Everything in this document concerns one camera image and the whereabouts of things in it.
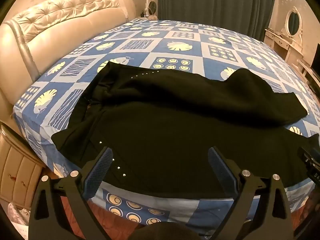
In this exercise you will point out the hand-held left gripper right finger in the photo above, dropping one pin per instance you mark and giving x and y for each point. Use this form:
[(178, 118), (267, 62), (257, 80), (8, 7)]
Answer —
[(220, 167)]

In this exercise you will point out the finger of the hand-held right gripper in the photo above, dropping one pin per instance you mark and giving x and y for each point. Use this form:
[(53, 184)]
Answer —
[(303, 153)]

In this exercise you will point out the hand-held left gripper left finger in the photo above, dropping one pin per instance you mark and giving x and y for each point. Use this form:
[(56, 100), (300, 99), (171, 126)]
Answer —
[(98, 172)]

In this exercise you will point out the black pants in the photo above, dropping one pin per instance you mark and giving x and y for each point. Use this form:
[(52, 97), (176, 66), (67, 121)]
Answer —
[(162, 120)]

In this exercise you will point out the white tv cabinet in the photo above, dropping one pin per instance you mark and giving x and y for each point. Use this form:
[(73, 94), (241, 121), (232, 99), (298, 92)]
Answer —
[(310, 73)]

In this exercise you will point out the cream nightstand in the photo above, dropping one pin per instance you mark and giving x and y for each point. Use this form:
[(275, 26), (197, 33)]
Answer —
[(17, 165)]

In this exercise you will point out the person's dark clothing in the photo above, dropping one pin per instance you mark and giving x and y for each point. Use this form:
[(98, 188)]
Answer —
[(165, 232)]

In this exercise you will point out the white vanity with oval mirror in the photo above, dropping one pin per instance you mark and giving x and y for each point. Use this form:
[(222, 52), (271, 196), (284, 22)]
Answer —
[(287, 40)]

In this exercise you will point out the bed with blue patterned sheet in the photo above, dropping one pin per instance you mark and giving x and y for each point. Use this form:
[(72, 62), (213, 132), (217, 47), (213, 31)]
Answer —
[(185, 46)]

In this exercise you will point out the cream tufted headboard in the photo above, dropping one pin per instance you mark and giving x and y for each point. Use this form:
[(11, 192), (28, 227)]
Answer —
[(65, 30)]

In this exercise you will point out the dark teal curtain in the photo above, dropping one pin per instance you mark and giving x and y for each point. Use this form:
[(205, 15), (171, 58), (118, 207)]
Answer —
[(212, 2)]

